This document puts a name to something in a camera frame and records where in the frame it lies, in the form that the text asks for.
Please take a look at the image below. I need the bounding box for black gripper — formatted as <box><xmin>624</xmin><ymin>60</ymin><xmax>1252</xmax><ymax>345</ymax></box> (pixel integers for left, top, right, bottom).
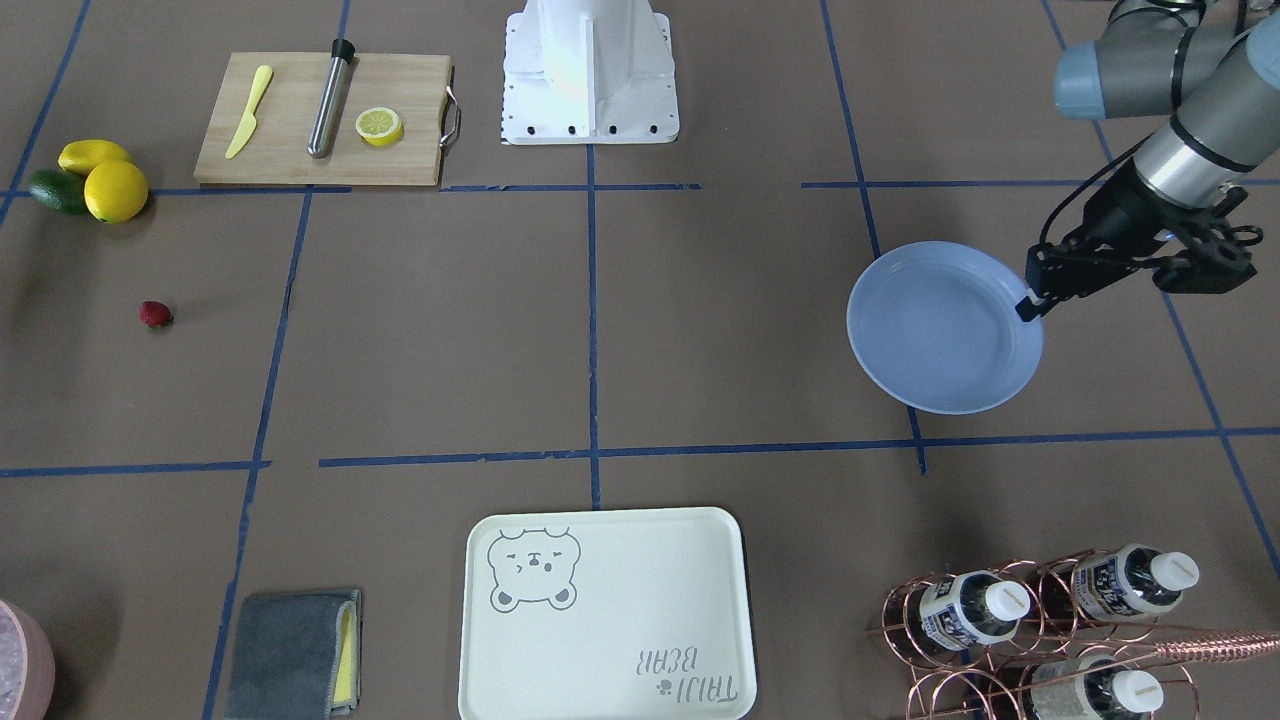
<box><xmin>1016</xmin><ymin>165</ymin><xmax>1263</xmax><ymax>322</ymax></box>

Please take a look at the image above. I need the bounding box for blue ceramic plate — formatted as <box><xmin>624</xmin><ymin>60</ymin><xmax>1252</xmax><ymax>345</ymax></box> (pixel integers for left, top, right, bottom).
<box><xmin>846</xmin><ymin>240</ymin><xmax>1044</xmax><ymax>415</ymax></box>

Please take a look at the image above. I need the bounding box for red strawberry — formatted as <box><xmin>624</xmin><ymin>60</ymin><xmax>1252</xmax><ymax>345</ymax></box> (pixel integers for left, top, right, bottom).
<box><xmin>138</xmin><ymin>300</ymin><xmax>175</xmax><ymax>329</ymax></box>

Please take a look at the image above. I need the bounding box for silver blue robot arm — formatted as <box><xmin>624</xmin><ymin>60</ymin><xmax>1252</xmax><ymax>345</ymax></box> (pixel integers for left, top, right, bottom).
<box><xmin>1016</xmin><ymin>1</ymin><xmax>1279</xmax><ymax>322</ymax></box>

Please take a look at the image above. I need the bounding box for dark bottle white cap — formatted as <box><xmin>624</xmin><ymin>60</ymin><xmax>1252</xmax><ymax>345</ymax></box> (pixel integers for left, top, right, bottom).
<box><xmin>905</xmin><ymin>570</ymin><xmax>1033</xmax><ymax>655</ymax></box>

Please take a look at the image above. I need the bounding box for cream bear serving tray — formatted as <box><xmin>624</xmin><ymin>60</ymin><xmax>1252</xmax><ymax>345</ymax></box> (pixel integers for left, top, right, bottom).
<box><xmin>458</xmin><ymin>507</ymin><xmax>758</xmax><ymax>719</ymax></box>

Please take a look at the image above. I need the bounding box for half lemon slice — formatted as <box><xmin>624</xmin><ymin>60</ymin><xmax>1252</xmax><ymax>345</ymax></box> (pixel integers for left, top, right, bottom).
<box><xmin>355</xmin><ymin>106</ymin><xmax>404</xmax><ymax>147</ymax></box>

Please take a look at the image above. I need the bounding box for wooden cutting board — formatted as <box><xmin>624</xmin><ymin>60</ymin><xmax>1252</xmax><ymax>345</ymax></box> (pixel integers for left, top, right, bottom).
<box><xmin>193</xmin><ymin>53</ymin><xmax>462</xmax><ymax>188</ymax></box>

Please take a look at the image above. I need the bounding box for yellow plastic knife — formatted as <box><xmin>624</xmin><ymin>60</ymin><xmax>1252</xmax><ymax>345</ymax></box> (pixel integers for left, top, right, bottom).
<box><xmin>224</xmin><ymin>64</ymin><xmax>274</xmax><ymax>160</ymax></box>

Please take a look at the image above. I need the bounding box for grey folded cloth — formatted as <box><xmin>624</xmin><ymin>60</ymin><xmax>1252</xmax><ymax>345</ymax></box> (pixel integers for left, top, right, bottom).
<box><xmin>223</xmin><ymin>588</ymin><xmax>364</xmax><ymax>719</ymax></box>

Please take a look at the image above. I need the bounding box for yellow lemon front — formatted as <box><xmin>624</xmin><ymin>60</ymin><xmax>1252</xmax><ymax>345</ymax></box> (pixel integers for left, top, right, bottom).
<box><xmin>84</xmin><ymin>159</ymin><xmax>150</xmax><ymax>224</ymax></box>

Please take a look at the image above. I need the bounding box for yellow lemon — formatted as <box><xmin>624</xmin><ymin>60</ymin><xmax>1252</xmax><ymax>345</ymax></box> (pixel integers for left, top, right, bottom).
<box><xmin>58</xmin><ymin>138</ymin><xmax>132</xmax><ymax>177</ymax></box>
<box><xmin>84</xmin><ymin>159</ymin><xmax>150</xmax><ymax>224</ymax></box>

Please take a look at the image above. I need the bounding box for yellow lemon rear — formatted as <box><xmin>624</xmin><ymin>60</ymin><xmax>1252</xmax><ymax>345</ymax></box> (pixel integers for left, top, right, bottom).
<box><xmin>58</xmin><ymin>138</ymin><xmax>132</xmax><ymax>177</ymax></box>

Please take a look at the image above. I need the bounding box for green avocado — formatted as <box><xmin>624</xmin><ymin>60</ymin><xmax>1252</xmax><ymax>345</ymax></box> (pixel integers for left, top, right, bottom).
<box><xmin>27</xmin><ymin>168</ymin><xmax>88</xmax><ymax>215</ymax></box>

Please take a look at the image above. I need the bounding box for pink bowl of ice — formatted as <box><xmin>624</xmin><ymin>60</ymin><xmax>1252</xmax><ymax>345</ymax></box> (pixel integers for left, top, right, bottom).
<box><xmin>1</xmin><ymin>600</ymin><xmax>56</xmax><ymax>719</ymax></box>

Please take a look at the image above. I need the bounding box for copper wire bottle rack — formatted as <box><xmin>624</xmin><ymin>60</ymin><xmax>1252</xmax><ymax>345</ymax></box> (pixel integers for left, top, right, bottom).
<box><xmin>865</xmin><ymin>573</ymin><xmax>1277</xmax><ymax>719</ymax></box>

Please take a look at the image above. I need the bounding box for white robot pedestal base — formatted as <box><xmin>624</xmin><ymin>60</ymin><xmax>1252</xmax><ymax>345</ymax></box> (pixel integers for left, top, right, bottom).
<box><xmin>500</xmin><ymin>1</ymin><xmax>681</xmax><ymax>146</ymax></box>

